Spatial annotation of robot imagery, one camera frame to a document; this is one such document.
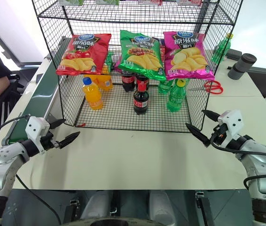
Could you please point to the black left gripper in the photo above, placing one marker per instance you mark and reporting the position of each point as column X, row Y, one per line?
column 48, row 142

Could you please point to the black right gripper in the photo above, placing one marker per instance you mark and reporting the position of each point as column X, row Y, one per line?
column 218, row 136

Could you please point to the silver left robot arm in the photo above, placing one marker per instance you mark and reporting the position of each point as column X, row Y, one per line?
column 3, row 164

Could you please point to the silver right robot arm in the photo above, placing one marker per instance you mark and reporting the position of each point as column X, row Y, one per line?
column 262, row 164

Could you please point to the green conveyor belt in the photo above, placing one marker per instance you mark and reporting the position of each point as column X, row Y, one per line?
column 39, row 94

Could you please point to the green soda bottle yellow cap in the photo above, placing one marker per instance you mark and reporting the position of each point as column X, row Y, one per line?
column 221, row 49
column 176, row 97

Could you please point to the orange soda bottle blue cap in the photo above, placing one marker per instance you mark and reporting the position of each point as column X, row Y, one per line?
column 93, row 96

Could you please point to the cola bottle red label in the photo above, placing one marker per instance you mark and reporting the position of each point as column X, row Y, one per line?
column 127, row 82
column 143, row 80
column 140, row 101

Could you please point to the grey cylindrical device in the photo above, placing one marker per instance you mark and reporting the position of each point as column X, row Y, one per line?
column 241, row 66

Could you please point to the magenta potato chip bag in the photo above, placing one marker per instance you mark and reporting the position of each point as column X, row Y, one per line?
column 187, row 56

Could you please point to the red potato chip bag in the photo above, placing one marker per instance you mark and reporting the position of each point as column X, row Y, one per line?
column 83, row 55

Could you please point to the green potato chip bag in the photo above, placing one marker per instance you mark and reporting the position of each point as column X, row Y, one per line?
column 142, row 58

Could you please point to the dark rounded robot torso rim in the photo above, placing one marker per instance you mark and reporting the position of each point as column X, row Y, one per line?
column 111, row 222

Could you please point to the red snack pack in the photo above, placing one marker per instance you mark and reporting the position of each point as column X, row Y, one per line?
column 150, row 2
column 189, row 2

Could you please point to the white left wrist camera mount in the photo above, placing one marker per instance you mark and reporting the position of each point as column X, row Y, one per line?
column 35, row 128

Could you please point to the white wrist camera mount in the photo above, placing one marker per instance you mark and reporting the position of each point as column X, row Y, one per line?
column 35, row 128
column 232, row 122

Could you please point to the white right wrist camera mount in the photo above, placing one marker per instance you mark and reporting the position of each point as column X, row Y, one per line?
column 232, row 122

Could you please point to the metal table bracket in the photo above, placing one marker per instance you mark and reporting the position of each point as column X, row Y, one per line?
column 74, row 206
column 199, row 199

